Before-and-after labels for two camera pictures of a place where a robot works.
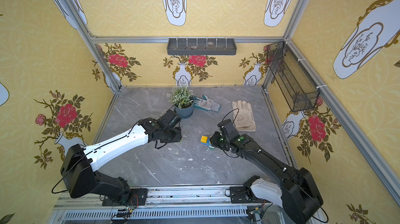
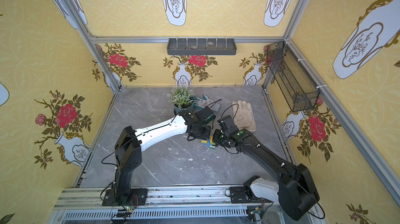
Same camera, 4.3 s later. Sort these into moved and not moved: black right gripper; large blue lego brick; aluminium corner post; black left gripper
Moved: black left gripper
Not moved: aluminium corner post; black right gripper; large blue lego brick
